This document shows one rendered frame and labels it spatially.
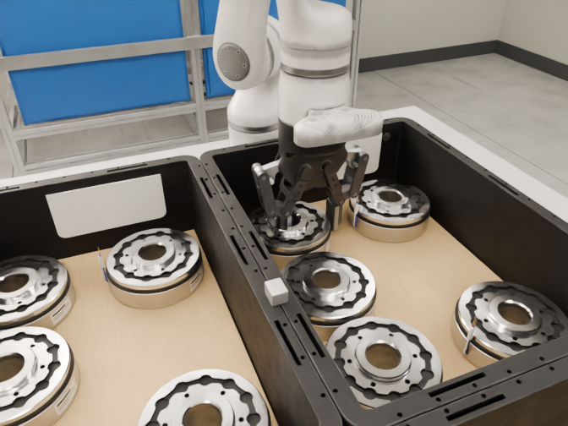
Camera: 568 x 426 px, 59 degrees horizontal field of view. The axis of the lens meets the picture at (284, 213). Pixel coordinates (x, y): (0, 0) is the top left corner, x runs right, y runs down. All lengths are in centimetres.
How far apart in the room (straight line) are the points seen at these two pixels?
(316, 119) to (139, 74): 191
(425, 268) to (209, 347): 26
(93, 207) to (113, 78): 175
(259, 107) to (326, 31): 33
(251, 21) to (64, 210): 34
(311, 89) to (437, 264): 26
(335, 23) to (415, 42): 354
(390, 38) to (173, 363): 353
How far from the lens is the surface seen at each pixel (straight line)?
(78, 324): 56
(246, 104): 80
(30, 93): 235
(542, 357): 41
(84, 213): 62
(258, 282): 42
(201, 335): 52
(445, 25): 416
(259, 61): 73
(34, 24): 228
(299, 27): 48
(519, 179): 111
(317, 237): 58
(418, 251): 63
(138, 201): 62
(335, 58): 49
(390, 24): 385
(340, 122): 48
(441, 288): 58
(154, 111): 241
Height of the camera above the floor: 121
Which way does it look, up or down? 34 degrees down
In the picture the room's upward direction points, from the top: straight up
